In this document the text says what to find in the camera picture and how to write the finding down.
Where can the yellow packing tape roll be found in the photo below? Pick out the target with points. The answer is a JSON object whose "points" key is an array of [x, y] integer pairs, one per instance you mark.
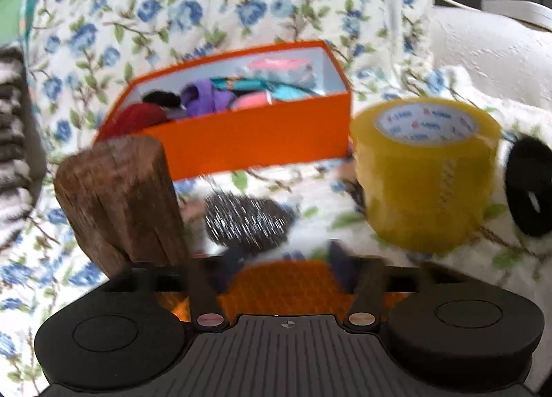
{"points": [[422, 181]]}

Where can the red fuzzy sock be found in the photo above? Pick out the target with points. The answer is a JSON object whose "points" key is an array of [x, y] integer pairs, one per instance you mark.
{"points": [[138, 116]]}

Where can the green patterned cloth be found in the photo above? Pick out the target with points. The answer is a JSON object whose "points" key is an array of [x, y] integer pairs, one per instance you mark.
{"points": [[13, 13]]}

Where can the dark brown scrunchie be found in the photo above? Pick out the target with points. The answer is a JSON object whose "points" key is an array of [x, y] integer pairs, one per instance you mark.
{"points": [[161, 99]]}

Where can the teal snack packet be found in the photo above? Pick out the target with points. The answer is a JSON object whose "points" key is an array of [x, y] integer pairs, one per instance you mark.
{"points": [[250, 84]]}

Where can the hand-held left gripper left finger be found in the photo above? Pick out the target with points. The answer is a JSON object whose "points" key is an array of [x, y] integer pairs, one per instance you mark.
{"points": [[230, 263]]}

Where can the orange cardboard box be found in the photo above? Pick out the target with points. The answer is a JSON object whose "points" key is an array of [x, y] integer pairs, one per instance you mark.
{"points": [[258, 138]]}

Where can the brown wood block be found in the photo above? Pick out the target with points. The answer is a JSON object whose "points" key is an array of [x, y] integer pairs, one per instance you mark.
{"points": [[120, 198]]}

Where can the leopard print scrunchie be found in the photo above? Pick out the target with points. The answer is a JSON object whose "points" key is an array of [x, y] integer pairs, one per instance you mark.
{"points": [[246, 220]]}

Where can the purple fleece glove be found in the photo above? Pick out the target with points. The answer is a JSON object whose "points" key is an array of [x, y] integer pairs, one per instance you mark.
{"points": [[202, 99]]}

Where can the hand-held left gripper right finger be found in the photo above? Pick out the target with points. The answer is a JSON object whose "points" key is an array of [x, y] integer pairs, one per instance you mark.
{"points": [[340, 259]]}

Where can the brown white striped fuzzy blanket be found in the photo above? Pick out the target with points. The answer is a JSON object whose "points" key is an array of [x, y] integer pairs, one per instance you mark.
{"points": [[13, 142]]}

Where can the blue floral blanket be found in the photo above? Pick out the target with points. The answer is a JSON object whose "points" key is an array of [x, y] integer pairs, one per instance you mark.
{"points": [[258, 0]]}

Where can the white plastic bar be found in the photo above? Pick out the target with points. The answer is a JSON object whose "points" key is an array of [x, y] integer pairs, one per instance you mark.
{"points": [[517, 13]]}

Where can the orange honeycomb silicone mat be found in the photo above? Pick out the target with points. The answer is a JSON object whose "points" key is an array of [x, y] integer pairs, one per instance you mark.
{"points": [[284, 289]]}

